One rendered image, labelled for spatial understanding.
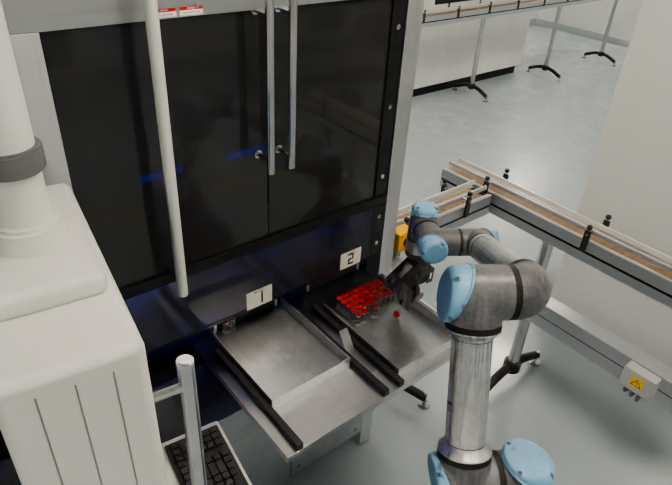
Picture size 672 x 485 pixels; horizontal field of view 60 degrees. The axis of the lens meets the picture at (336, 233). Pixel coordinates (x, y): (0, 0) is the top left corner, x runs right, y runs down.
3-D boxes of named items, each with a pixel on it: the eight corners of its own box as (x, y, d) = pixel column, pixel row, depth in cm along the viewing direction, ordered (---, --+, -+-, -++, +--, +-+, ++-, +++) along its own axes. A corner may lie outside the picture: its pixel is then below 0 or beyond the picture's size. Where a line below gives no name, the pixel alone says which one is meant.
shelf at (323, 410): (193, 348, 169) (192, 343, 168) (371, 268, 208) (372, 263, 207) (287, 463, 139) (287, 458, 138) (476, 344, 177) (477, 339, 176)
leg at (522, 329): (496, 368, 278) (534, 233, 237) (508, 361, 283) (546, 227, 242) (512, 380, 273) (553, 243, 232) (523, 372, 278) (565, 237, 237)
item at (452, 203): (371, 269, 211) (375, 232, 202) (344, 249, 221) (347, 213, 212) (490, 215, 248) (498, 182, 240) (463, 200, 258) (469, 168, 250)
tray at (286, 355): (208, 336, 171) (207, 327, 169) (281, 304, 185) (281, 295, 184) (272, 410, 149) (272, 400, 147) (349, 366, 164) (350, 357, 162)
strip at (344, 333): (337, 346, 170) (338, 331, 167) (345, 342, 172) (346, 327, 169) (369, 375, 161) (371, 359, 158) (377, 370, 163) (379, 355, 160)
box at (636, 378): (617, 382, 223) (624, 365, 218) (624, 376, 225) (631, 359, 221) (647, 402, 215) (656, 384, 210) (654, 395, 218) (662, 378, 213)
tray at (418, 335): (323, 313, 183) (323, 304, 181) (384, 284, 197) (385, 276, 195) (397, 378, 161) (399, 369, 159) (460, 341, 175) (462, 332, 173)
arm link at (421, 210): (415, 213, 158) (409, 197, 165) (409, 246, 164) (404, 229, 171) (443, 214, 158) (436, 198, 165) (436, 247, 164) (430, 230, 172)
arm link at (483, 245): (580, 273, 113) (492, 218, 161) (526, 273, 112) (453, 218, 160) (573, 328, 116) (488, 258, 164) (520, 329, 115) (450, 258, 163)
